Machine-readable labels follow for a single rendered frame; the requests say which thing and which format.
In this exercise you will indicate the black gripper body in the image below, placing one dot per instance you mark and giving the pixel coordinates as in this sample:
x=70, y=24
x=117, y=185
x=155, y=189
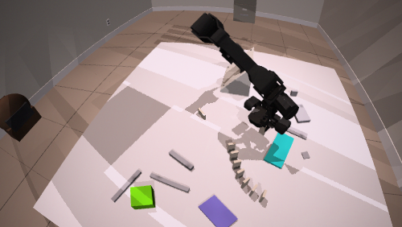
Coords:
x=281, y=124

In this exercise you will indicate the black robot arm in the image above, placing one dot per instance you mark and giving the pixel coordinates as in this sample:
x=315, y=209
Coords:
x=210, y=30

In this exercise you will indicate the green cube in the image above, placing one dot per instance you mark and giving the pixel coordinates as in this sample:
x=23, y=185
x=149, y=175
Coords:
x=142, y=197

